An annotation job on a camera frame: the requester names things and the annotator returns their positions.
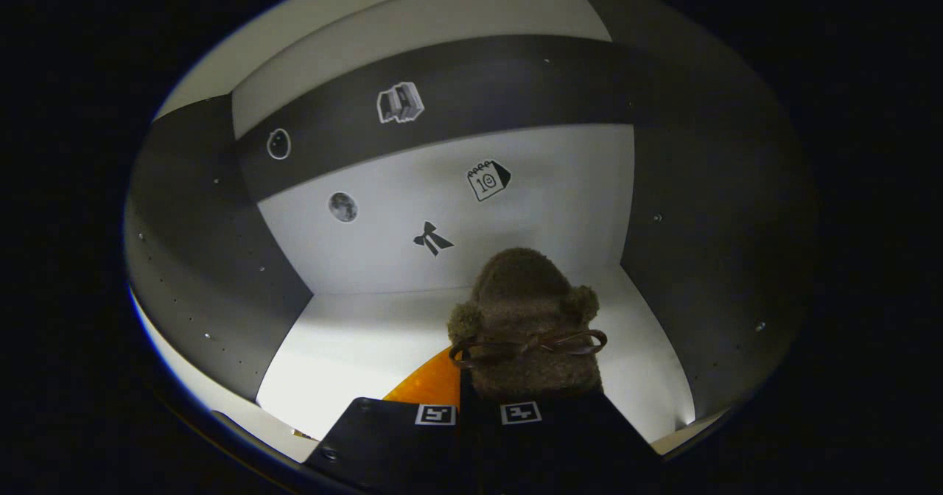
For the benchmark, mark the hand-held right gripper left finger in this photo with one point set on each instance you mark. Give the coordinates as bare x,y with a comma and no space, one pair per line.
398,443

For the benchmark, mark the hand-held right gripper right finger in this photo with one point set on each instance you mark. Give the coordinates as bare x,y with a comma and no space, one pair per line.
560,443

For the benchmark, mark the brown fuzzy shoe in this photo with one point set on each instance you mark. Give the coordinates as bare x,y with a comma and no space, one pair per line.
523,296

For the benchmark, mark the white shoe cabinet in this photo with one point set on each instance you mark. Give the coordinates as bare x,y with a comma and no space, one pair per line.
552,208

